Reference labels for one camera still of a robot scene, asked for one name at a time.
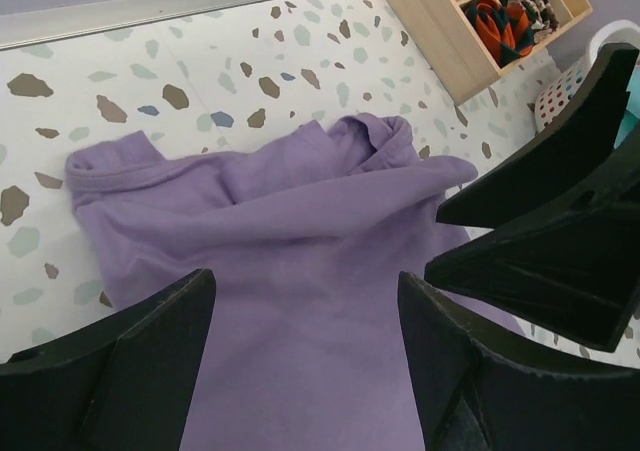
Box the orange black rolled socks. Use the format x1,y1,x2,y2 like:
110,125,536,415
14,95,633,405
464,0,534,67

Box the wooden compartment tray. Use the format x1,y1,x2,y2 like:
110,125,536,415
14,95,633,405
387,0,592,105

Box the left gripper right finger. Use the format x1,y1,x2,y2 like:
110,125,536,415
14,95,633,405
397,272,639,450

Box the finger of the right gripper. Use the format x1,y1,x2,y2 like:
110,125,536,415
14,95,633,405
424,205,639,352
437,43,639,229

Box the purple t shirt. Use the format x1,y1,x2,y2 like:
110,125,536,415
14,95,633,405
65,112,526,451

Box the white laundry basket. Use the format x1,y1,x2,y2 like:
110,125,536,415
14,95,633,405
534,20,639,132

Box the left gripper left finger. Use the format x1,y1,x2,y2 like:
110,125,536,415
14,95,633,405
1,270,216,450

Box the patterned rolled socks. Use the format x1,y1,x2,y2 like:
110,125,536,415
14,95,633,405
499,0,560,34

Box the teal t shirt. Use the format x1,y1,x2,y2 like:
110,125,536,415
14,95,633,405
614,110,639,148

